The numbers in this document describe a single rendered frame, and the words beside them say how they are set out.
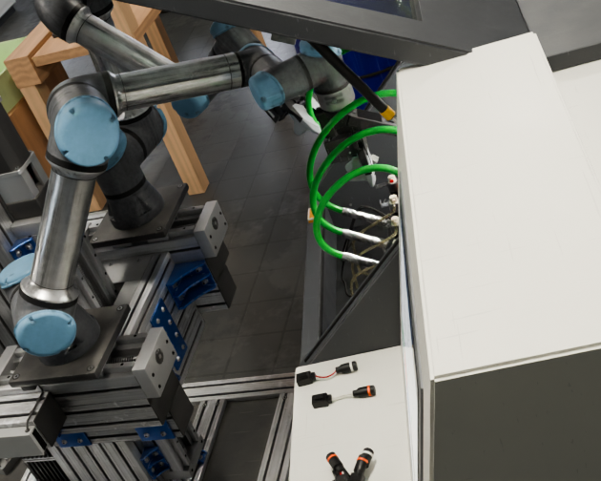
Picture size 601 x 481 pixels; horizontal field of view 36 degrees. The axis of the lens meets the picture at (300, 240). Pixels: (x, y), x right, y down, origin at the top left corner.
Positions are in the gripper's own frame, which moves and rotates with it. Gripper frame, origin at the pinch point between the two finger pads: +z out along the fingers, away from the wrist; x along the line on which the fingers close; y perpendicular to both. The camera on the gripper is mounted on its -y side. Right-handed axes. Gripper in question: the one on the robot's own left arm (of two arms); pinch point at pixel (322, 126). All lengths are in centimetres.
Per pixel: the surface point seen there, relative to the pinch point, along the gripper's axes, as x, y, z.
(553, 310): 75, -78, 54
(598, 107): 26, -68, 40
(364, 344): 32, 0, 43
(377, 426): 46, -5, 56
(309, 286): 15.5, 21.6, 24.9
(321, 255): 5.1, 23.3, 20.1
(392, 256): 29.5, -19.5, 34.6
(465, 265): 72, -70, 45
